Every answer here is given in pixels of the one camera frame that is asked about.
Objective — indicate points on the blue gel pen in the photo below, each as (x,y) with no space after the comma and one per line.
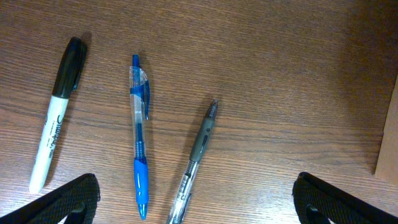
(140,100)

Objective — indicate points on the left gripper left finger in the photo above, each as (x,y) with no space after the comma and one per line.
(74,202)

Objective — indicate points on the open cardboard box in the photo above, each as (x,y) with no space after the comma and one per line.
(386,167)

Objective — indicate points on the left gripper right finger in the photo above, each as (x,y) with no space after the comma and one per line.
(317,201)

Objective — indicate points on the black clear gel pen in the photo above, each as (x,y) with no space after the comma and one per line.
(183,196)

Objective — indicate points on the black and white permanent marker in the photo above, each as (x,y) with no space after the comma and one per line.
(68,77)

